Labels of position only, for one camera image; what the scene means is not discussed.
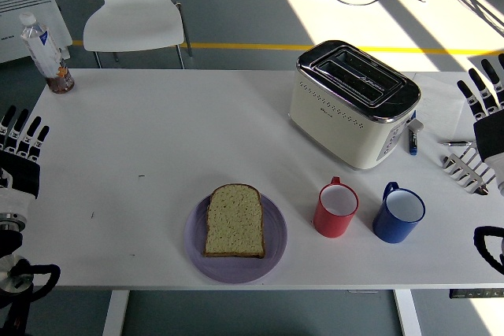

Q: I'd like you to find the white table leg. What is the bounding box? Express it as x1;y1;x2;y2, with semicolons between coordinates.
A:
102;290;131;336
392;290;423;336

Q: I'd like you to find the black table control panel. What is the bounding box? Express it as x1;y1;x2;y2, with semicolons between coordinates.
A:
448;288;504;299

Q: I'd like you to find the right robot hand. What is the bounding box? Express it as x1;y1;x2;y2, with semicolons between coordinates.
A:
456;54;504;198

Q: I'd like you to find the bread slice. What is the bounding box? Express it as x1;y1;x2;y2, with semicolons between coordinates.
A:
202;183;266;260

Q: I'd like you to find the red mug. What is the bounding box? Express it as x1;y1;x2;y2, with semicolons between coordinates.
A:
313;176;360;239

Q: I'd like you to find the metal toast rack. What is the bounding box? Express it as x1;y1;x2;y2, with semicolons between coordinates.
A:
439;145;497;196

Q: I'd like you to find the white panel heater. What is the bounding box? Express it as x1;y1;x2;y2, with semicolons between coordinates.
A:
0;0;74;65

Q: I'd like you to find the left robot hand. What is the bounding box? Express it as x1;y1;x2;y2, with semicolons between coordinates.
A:
0;105;51;217

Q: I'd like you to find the white paper sheet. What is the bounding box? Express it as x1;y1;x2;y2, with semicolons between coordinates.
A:
409;72;469;138

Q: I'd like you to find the yellow floor tape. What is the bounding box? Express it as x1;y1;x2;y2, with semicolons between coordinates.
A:
72;39;504;57

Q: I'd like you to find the blue mug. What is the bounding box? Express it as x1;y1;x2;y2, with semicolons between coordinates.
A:
372;181;427;245

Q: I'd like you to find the purple plate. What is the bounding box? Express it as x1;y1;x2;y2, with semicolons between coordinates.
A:
183;190;288;285

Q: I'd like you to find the white chair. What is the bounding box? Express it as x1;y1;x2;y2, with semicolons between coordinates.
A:
82;0;194;70

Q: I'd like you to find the clear plastic drink bottle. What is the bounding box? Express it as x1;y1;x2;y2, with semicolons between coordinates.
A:
18;12;76;95

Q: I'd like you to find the cream toaster with chrome top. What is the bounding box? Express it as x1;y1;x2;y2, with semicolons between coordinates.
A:
288;39;424;172

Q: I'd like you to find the blue marker pen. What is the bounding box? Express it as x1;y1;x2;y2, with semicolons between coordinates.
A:
407;109;419;156

